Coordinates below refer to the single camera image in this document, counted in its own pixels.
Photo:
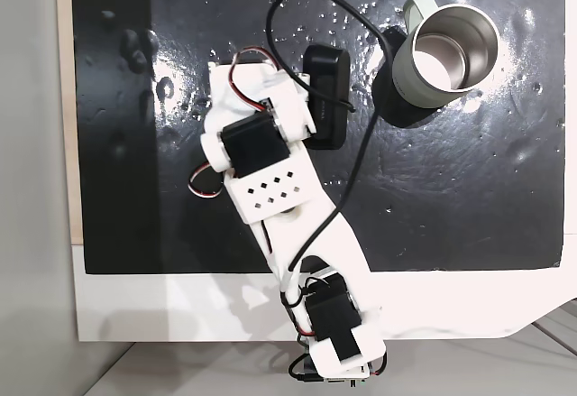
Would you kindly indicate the pale green steel mug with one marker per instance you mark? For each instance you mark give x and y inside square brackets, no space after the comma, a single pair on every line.
[405,76]

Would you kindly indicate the black glossy table mat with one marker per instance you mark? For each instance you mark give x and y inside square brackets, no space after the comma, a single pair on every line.
[451,188]

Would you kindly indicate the light wooden board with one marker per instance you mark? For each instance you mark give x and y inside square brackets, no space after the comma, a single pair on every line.
[65,98]

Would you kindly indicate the black table clamp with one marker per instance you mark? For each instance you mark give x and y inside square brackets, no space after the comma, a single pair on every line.
[308,367]

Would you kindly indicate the black oval camera box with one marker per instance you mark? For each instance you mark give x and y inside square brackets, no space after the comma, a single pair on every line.
[329,98]

